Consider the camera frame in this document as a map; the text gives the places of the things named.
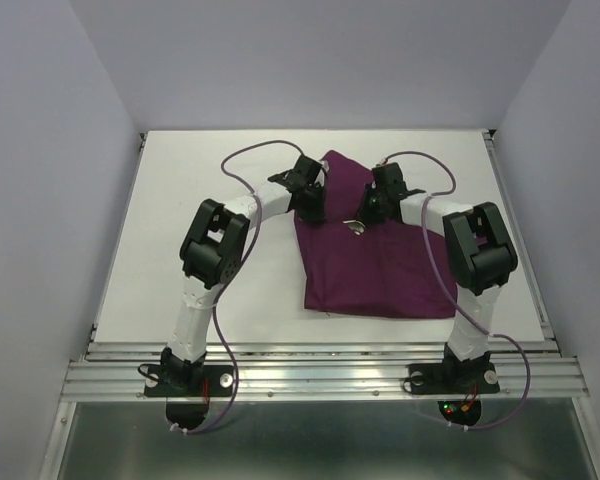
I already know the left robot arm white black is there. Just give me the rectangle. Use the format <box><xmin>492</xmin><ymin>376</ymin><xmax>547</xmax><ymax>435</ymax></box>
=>
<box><xmin>148</xmin><ymin>154</ymin><xmax>327</xmax><ymax>397</ymax></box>

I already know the purple surgical cloth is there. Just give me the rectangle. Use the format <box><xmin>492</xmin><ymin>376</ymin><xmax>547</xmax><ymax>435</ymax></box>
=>
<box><xmin>294</xmin><ymin>151</ymin><xmax>456</xmax><ymax>319</ymax></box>

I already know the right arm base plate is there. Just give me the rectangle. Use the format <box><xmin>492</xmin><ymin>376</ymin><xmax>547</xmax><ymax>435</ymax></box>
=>
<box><xmin>401</xmin><ymin>363</ymin><xmax>500</xmax><ymax>396</ymax></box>

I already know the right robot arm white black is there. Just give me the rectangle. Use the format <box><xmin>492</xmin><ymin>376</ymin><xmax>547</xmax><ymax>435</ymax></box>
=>
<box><xmin>355</xmin><ymin>163</ymin><xmax>518</xmax><ymax>396</ymax></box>

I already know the aluminium front rail frame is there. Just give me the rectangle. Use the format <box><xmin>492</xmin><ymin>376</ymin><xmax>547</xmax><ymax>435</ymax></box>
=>
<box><xmin>61</xmin><ymin>340</ymin><xmax>589</xmax><ymax>402</ymax></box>

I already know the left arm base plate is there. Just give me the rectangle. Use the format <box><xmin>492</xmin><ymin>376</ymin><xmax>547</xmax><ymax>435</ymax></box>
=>
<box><xmin>137</xmin><ymin>363</ymin><xmax>235</xmax><ymax>398</ymax></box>

